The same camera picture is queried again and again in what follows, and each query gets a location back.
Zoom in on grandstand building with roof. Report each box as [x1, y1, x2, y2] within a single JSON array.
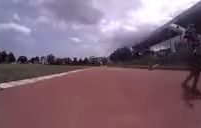
[[131, 0, 201, 69]]

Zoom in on person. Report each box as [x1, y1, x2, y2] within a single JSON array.
[[181, 23, 201, 94]]

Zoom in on row of trees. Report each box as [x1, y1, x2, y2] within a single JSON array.
[[0, 48, 110, 66]]

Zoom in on green grass field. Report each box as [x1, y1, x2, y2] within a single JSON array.
[[0, 63, 92, 86]]

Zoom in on red running track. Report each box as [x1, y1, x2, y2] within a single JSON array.
[[0, 65, 201, 128]]

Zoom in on pale concrete kerb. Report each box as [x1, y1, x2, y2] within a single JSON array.
[[0, 65, 106, 93]]

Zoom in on dark tree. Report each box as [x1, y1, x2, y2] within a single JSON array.
[[108, 46, 134, 65]]

